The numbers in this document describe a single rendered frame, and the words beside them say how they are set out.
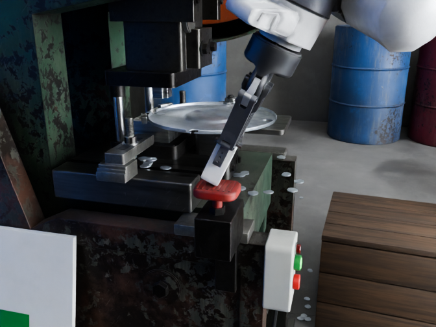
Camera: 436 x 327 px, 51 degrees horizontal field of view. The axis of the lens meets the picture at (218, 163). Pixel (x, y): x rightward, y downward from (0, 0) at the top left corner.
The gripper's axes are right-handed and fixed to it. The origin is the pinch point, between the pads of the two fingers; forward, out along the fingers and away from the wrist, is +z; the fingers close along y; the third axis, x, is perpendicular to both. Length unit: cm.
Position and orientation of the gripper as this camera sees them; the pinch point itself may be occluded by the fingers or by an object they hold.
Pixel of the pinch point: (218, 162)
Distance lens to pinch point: 70.7
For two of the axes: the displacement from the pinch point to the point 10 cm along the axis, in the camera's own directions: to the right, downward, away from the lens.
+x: -8.7, -4.8, 0.8
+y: 2.6, -3.2, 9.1
